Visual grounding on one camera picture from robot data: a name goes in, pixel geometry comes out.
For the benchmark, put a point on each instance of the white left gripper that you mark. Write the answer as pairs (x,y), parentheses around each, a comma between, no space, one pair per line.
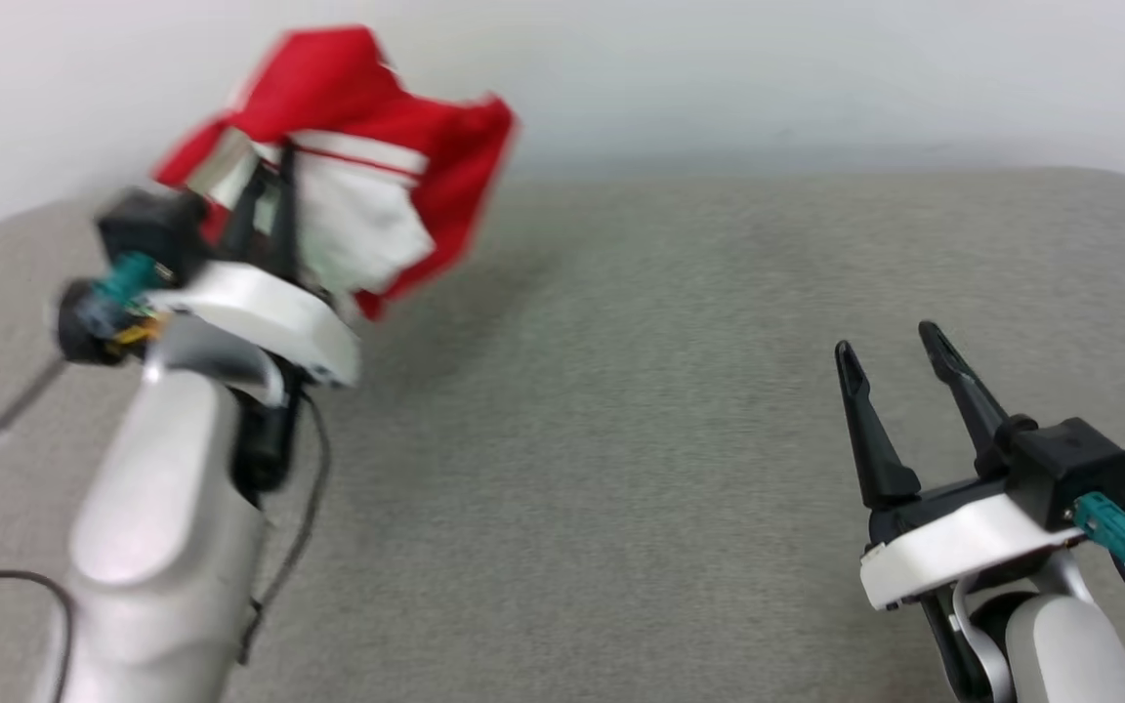
(274,312)

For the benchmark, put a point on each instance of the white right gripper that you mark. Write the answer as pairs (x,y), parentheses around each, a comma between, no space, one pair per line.
(953,552)

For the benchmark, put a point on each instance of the red and white jersey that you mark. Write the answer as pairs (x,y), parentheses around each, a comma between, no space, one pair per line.
(357,117)

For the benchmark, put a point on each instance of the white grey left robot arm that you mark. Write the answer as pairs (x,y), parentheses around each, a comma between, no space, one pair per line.
(157,527)

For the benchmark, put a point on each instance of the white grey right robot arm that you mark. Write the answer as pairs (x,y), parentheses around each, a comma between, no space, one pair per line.
(1061,644)

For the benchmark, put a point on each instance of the grey fabric sofa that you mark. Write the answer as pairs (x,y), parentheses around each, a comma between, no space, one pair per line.
(621,439)

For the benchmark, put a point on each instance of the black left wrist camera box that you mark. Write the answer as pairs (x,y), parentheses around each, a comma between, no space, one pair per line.
(147,234)

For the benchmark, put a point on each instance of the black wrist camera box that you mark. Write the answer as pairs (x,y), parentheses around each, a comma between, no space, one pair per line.
(1070,469)
(147,234)

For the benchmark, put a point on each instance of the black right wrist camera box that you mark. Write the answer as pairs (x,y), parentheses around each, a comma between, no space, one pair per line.
(1070,469)

